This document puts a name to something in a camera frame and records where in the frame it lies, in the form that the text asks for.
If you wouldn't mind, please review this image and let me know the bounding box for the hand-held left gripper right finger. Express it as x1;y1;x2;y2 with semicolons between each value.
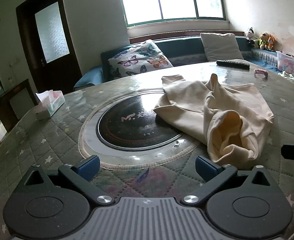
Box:
181;155;271;207

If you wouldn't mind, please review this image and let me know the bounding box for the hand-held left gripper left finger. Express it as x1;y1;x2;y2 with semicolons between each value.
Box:
24;154;114;206

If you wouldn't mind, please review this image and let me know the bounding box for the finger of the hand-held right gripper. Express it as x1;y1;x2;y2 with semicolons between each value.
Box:
281;144;294;160

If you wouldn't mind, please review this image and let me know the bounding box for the cream sweatshirt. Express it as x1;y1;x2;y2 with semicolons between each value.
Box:
153;73;274;170

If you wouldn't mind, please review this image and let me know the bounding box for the round black induction cooktop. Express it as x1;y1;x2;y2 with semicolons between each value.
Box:
96;94;183;152

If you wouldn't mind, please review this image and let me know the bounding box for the tissue box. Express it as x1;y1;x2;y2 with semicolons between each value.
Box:
35;89;65;120

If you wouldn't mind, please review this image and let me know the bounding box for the clear plastic storage box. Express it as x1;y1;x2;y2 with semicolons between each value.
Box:
276;51;294;77

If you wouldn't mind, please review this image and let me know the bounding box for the dark wooden cabinet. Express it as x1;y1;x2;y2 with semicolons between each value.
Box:
0;79;38;146

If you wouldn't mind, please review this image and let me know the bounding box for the black remote control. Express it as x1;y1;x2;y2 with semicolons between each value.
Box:
216;59;251;71

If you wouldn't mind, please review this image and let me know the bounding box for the orange plush toy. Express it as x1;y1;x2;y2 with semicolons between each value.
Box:
267;34;277;52

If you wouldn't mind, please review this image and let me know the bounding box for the yellow-vested plush toy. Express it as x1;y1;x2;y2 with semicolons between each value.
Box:
258;32;270;50

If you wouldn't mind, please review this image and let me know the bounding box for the butterfly print pillow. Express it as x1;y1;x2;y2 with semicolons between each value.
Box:
108;39;174;78

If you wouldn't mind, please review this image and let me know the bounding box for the plain white pillow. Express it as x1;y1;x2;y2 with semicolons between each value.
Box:
200;32;245;62

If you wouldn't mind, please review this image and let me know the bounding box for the black and white plush toy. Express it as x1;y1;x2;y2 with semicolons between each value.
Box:
245;27;258;47

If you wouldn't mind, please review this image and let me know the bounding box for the teal sofa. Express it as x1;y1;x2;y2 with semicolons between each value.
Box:
73;35;294;92

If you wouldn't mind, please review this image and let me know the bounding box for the dark door with frosted glass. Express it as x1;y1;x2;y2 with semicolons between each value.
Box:
16;0;82;94

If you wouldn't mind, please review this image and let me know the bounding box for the green-framed window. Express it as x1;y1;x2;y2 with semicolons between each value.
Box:
117;0;231;28

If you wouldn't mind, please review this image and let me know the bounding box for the small pink ring toy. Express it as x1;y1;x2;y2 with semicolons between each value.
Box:
254;68;268;79

